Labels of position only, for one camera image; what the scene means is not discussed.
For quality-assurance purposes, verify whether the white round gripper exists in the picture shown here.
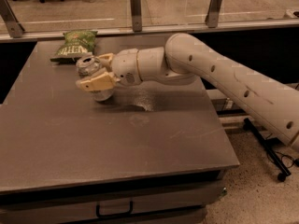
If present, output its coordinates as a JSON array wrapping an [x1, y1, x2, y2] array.
[[76, 49, 141, 91]]

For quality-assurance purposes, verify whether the silver green 7up can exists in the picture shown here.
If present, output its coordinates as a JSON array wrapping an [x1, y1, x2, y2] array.
[[76, 55, 114, 102]]

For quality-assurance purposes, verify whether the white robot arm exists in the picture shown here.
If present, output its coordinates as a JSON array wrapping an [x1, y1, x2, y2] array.
[[76, 33, 299, 151]]

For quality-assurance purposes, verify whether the green chip bag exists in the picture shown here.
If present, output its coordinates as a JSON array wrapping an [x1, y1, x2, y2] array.
[[50, 30, 97, 63]]

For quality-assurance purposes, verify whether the black wheeled stand base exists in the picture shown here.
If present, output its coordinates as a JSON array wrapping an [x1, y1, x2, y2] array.
[[243, 119, 291, 182]]

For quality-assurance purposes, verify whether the middle metal barrier bracket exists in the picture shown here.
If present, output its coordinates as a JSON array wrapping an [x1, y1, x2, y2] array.
[[130, 0, 142, 32]]

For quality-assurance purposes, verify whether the metal barrier bracket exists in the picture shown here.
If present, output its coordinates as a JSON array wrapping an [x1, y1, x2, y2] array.
[[205, 0, 222, 28], [0, 0, 24, 38], [130, 0, 142, 32]]

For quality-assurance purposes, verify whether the left metal barrier bracket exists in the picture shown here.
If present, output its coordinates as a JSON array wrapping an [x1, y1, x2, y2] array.
[[0, 0, 24, 38]]

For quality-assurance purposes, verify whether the right metal barrier bracket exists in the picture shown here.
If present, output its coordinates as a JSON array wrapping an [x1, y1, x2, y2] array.
[[205, 0, 222, 28]]

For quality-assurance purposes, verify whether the black drawer handle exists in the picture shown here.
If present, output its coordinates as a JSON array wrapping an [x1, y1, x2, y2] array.
[[95, 201, 134, 219]]

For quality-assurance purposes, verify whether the black cable on floor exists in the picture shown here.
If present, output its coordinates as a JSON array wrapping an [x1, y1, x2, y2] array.
[[264, 133, 299, 170]]

